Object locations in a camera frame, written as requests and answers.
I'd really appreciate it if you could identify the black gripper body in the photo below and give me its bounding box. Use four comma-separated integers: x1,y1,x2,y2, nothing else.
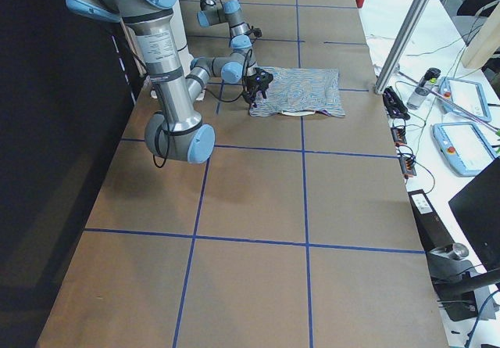
245,67,273,92

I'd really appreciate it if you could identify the navy white striped polo shirt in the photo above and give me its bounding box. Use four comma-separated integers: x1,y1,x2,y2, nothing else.
249,66,345,117

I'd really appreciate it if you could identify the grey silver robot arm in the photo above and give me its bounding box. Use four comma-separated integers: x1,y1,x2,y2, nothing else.
66,0,273,163
197,0,252,38

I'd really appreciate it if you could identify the orange black electronics board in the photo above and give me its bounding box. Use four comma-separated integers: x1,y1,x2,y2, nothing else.
390,126,416,180

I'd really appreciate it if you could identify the lower teach pendant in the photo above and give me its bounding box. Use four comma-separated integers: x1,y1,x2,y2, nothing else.
431,122,497,177

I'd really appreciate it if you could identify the teach pendant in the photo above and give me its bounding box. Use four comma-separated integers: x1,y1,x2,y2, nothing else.
439,77,491,122
431,122,497,177

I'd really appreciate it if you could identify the upper teach pendant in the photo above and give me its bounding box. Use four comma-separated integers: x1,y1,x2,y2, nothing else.
439,77,491,122

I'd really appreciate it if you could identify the black box with label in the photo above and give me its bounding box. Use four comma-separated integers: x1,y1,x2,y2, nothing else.
408,189,454,252

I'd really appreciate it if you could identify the wooden beam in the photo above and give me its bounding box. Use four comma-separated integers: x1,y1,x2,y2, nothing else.
462,4,499,69

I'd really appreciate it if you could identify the black monitor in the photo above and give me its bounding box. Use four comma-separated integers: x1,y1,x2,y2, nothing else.
448,159,500,270

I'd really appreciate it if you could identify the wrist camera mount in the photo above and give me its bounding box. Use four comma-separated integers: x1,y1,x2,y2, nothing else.
249,27,263,38

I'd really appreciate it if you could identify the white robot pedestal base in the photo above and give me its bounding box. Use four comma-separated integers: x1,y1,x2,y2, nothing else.
148,0,193,77

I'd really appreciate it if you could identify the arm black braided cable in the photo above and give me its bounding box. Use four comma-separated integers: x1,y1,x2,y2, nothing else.
152,48,253,169

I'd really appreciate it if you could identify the aluminium frame post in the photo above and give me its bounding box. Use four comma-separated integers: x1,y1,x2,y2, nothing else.
374,0,430,95

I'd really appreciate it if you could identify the black camera stand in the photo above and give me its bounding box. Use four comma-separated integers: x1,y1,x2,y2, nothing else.
426,243,499,322

